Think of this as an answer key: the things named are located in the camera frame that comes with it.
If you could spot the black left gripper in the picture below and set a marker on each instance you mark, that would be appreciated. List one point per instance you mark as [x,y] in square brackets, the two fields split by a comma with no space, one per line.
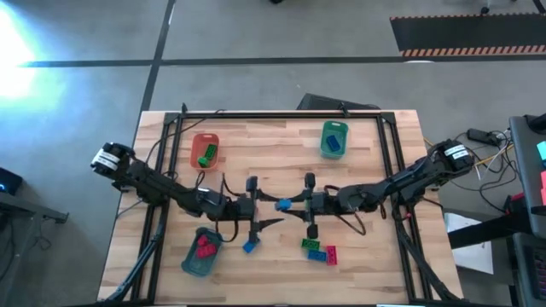
[239,209]

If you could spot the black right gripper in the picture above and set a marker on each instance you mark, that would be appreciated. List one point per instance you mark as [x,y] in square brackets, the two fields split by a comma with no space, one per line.
[323,202]

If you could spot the long red building block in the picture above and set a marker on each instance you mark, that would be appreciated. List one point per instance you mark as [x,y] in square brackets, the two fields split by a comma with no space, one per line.
[331,256]
[207,251]

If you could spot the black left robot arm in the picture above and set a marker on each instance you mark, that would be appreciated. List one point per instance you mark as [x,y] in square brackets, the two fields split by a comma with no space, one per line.
[149,183]

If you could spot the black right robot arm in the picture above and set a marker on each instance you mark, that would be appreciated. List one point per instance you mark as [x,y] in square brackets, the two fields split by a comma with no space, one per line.
[409,177]

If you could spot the green plastic bin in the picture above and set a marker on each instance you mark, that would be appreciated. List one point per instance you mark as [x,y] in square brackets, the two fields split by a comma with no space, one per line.
[341,130]

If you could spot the dark teal plastic bin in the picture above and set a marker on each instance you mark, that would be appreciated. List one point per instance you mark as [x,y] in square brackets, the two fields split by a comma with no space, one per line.
[192,266]

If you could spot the orange plastic bin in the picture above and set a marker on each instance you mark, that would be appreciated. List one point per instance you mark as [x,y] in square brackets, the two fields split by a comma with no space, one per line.
[196,147]

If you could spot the black flat case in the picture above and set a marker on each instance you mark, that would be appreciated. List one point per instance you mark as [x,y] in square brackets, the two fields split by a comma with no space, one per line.
[324,103]

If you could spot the white paper sheet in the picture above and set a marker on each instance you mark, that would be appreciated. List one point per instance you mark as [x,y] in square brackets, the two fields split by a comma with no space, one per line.
[473,256]

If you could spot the black desk leg beam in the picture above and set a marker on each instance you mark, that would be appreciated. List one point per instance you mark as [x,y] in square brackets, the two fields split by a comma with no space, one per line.
[482,232]

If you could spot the black power adapter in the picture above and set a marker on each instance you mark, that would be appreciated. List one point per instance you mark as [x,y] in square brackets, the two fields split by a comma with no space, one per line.
[482,136]

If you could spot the small red object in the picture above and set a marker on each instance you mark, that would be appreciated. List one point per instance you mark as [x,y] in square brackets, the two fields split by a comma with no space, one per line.
[517,197]

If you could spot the dark grey desk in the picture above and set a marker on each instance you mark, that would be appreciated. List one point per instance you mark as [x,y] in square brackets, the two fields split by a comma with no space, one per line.
[526,170]

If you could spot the grey metal stand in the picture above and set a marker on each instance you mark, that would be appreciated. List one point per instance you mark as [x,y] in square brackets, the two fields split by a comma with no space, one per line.
[25,204]

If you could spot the black hazard-striped floor mat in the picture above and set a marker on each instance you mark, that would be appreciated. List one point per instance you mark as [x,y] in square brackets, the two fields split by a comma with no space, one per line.
[469,32]

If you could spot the black keyboard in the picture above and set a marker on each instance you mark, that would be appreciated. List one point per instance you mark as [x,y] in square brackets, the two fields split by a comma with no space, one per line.
[535,273]

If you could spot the pink sticky note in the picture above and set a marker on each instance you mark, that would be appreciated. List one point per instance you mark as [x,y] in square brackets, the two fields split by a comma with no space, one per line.
[544,183]

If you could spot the cyan sticky note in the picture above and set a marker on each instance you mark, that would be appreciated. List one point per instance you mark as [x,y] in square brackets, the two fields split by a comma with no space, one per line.
[542,150]

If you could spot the black device with blue light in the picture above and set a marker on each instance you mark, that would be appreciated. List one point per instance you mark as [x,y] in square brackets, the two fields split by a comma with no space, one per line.
[10,179]

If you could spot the black caster wheel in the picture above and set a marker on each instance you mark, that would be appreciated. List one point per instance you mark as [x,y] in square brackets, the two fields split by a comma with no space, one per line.
[484,9]

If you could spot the black metal table frame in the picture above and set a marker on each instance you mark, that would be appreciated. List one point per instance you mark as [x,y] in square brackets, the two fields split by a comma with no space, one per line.
[277,115]

